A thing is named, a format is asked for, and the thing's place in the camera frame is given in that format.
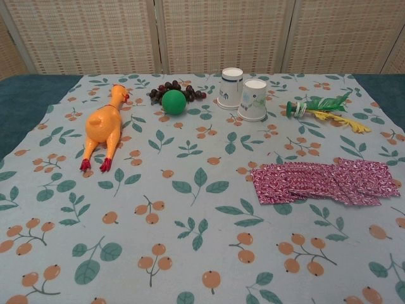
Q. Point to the green ball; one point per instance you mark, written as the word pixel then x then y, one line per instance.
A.
pixel 174 102

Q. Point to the white paper cup blue print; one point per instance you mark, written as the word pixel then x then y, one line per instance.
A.
pixel 228 92

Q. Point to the white paper cup green print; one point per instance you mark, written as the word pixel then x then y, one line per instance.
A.
pixel 253 104

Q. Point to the floral leaf and fruit tablecloth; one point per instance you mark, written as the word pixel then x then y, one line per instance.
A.
pixel 202 221

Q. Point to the dark purple grape bunch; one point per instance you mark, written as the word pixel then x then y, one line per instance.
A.
pixel 172 85

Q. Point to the yellow rubber chicken toy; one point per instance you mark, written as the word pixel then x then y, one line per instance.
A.
pixel 102 126

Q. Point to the woven folding screen panel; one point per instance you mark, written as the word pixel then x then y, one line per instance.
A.
pixel 88 35
pixel 348 35
pixel 221 35

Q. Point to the green yellow feather shuttlecock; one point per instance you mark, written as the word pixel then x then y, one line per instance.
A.
pixel 322 104

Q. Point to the red white patterned cloth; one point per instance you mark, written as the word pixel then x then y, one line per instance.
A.
pixel 348 190

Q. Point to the teal table cover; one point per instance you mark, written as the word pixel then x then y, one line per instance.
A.
pixel 19 101

